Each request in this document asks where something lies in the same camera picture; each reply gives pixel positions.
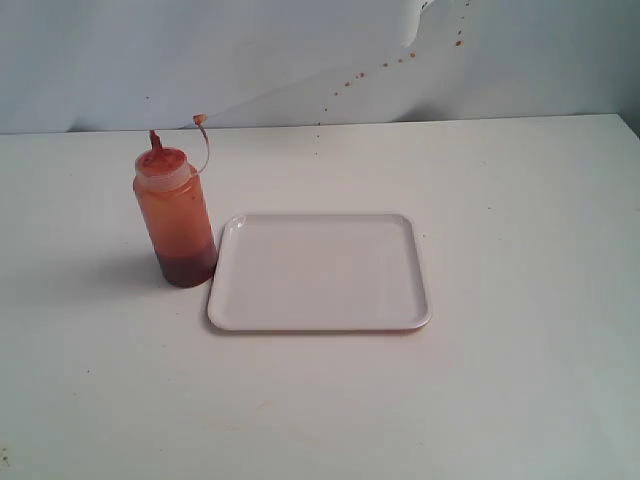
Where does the white backdrop sheet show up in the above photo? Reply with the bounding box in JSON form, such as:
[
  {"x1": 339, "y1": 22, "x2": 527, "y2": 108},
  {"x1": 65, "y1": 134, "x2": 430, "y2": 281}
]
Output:
[{"x1": 1, "y1": 1, "x2": 639, "y2": 133}]

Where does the white rectangular tray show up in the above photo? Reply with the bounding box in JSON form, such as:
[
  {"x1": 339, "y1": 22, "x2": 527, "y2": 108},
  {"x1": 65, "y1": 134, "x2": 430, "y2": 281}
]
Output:
[{"x1": 207, "y1": 213, "x2": 432, "y2": 333}]

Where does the red sauce squeeze bottle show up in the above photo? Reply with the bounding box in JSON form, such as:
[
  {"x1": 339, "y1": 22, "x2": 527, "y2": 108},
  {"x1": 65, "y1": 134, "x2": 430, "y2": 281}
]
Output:
[{"x1": 133, "y1": 130, "x2": 218, "y2": 288}]

